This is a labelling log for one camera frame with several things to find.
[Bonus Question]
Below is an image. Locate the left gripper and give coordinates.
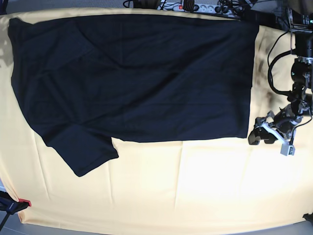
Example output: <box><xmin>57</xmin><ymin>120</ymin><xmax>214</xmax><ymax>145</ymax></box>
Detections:
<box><xmin>247</xmin><ymin>107</ymin><xmax>303</xmax><ymax>145</ymax></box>

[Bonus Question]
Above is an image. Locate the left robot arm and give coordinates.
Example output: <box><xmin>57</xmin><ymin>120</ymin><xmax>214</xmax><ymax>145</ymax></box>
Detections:
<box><xmin>261</xmin><ymin>0</ymin><xmax>313</xmax><ymax>144</ymax></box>

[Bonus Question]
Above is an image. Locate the dark navy T-shirt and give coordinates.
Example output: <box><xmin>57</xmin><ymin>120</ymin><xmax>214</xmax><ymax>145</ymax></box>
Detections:
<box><xmin>8</xmin><ymin>14</ymin><xmax>259</xmax><ymax>177</ymax></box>

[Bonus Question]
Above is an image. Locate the black corner object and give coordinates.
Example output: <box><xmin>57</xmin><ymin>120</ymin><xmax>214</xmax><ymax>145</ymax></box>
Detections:
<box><xmin>303</xmin><ymin>213</ymin><xmax>313</xmax><ymax>225</ymax></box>

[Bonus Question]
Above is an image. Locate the yellow table cloth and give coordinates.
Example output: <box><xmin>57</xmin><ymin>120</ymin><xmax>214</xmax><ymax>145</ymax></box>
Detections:
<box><xmin>0</xmin><ymin>8</ymin><xmax>313</xmax><ymax>235</ymax></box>

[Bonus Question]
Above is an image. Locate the red black table clamp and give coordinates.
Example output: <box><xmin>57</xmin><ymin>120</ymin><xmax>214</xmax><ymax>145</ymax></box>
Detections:
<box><xmin>0</xmin><ymin>191</ymin><xmax>31</xmax><ymax>215</ymax></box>

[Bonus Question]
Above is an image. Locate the white power strip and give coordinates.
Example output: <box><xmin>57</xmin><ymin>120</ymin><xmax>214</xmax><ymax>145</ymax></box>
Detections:
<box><xmin>157</xmin><ymin>0</ymin><xmax>237</xmax><ymax>18</ymax></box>

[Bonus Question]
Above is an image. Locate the black box on floor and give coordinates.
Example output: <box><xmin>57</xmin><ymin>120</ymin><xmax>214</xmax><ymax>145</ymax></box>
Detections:
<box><xmin>241</xmin><ymin>9</ymin><xmax>276</xmax><ymax>28</ymax></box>

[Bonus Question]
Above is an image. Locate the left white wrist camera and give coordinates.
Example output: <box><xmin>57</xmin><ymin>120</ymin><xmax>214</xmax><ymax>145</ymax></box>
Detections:
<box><xmin>280</xmin><ymin>143</ymin><xmax>295</xmax><ymax>156</ymax></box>

